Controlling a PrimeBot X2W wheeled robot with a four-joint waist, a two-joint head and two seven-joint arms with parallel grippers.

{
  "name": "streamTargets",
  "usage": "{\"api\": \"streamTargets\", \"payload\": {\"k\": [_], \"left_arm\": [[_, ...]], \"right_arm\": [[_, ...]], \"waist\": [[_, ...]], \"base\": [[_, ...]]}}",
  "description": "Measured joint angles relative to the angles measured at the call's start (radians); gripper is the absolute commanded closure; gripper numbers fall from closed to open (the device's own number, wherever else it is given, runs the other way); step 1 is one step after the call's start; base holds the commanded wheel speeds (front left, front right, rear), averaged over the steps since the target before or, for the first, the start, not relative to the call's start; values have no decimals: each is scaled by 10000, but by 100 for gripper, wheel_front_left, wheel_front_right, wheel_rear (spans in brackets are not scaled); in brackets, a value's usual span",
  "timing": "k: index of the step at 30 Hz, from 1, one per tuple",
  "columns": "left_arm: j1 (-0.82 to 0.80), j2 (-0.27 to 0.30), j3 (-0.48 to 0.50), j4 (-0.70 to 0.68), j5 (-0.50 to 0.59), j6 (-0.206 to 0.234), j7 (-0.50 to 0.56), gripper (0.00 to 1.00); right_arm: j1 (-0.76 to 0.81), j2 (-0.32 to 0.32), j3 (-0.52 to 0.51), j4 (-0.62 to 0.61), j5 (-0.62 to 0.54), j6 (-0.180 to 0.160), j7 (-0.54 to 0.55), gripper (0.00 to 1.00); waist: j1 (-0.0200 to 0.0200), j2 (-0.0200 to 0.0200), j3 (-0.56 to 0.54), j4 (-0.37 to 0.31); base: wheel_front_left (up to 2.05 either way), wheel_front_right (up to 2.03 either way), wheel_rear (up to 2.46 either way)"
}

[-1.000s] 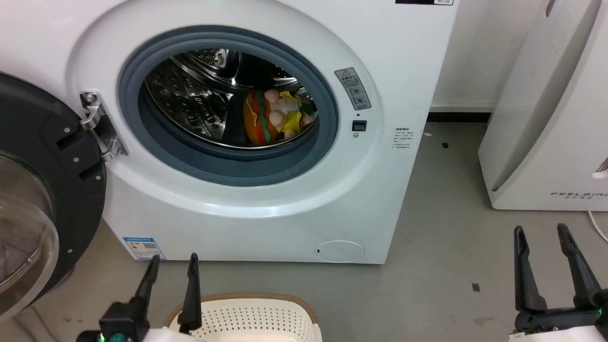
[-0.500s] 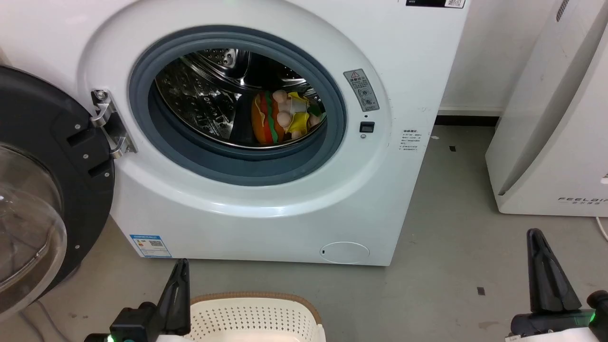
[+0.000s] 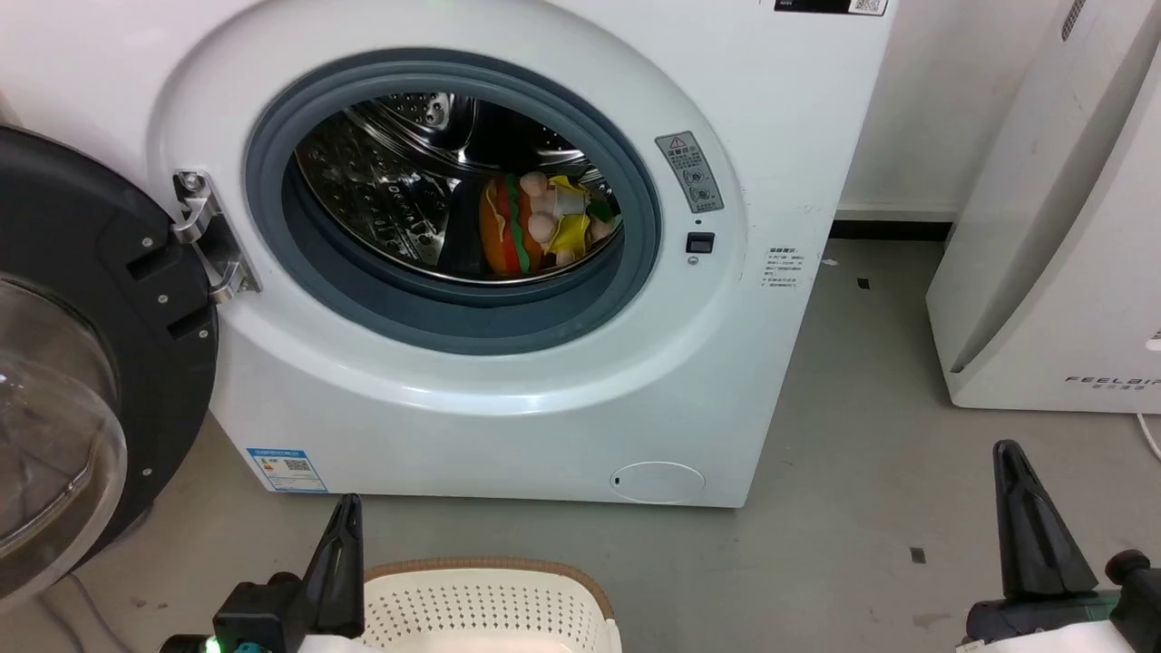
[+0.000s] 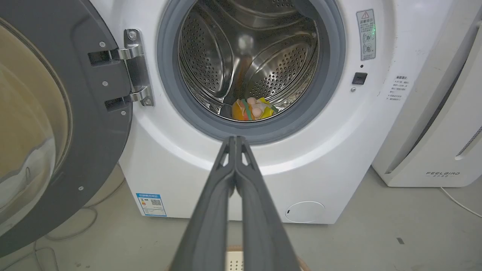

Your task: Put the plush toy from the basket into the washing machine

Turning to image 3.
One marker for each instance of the steel washer drum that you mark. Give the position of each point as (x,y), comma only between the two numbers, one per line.
(390,181)

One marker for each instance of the grey warning sticker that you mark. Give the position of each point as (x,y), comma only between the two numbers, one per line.
(691,171)

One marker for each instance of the black door latch slot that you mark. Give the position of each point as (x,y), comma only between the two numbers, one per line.
(699,242)

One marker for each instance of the dark grey washer door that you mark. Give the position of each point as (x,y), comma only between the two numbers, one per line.
(136,299)

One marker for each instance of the black label with QR code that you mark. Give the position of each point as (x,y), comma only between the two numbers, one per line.
(830,5)

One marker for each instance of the grey rubber door gasket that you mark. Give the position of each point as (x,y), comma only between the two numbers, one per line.
(472,313)

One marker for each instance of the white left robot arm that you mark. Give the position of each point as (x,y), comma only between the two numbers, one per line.
(331,645)

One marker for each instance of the round white filter cover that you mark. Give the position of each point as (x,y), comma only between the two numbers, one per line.
(657,482)

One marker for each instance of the blue energy label sticker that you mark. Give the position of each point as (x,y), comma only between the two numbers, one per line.
(286,470)

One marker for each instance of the doll in yellow dress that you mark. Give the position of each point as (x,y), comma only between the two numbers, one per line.
(567,222)

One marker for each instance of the white air purifier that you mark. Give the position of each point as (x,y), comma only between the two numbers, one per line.
(1061,272)

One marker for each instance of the metal door hinge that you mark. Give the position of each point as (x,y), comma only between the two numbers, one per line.
(207,238)

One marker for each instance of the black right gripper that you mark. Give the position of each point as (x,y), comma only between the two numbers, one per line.
(1138,608)

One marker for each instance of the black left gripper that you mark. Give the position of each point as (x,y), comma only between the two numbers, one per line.
(258,617)

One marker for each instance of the white front-load washing machine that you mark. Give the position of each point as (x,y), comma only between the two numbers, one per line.
(562,399)

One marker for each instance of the white perforated laundry basket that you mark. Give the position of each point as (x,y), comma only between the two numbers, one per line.
(481,612)

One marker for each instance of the small text sticker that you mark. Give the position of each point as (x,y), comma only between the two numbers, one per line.
(782,268)

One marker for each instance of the hamburger plush toy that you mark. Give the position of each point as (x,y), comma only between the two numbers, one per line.
(502,227)

